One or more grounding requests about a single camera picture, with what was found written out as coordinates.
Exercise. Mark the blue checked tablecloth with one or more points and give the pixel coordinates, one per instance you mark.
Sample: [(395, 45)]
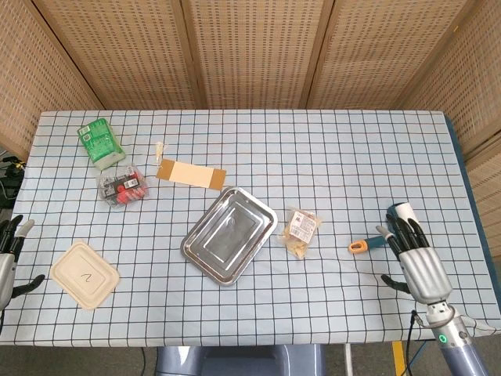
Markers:
[(321, 156)]

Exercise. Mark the green snack packet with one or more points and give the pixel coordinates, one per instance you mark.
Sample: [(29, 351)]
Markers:
[(99, 143)]

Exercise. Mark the white table leg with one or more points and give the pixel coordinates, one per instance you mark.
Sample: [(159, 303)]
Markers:
[(348, 360)]

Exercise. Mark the brown cardboard strip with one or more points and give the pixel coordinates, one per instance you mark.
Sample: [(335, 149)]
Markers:
[(189, 174)]

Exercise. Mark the beige paper pulp lid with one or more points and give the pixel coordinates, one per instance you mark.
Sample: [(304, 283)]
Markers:
[(84, 275)]

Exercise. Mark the clear box red coffee capsules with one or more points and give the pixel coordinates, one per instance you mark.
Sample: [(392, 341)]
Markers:
[(123, 187)]

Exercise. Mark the clear bag of food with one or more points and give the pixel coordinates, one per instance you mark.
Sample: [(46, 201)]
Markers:
[(300, 231)]

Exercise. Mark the woven bamboo folding screen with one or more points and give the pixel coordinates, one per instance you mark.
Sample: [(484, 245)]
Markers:
[(250, 43)]

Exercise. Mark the small orange object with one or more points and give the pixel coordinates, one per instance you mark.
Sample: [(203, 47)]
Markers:
[(368, 243)]

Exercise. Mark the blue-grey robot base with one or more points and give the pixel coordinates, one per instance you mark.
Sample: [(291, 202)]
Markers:
[(238, 360)]

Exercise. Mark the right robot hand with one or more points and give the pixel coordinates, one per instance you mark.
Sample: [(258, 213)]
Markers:
[(424, 270)]

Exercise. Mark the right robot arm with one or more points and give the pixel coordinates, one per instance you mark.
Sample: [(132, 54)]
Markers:
[(460, 348)]

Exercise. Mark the stainless steel tray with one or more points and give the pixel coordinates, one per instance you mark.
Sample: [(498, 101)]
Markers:
[(229, 234)]

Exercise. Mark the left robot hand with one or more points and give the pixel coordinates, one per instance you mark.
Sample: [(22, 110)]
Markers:
[(7, 270)]

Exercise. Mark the small clear plastic wrapper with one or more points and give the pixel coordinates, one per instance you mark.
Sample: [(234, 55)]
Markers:
[(159, 150)]

